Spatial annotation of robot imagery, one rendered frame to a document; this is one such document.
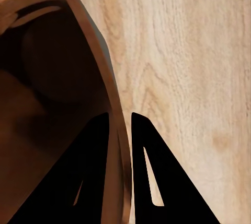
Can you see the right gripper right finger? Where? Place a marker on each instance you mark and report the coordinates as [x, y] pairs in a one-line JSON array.
[[183, 204]]

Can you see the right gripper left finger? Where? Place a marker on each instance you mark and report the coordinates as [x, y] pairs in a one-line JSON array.
[[84, 161]]

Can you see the trash can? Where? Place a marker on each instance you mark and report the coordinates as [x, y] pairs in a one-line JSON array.
[[55, 75]]

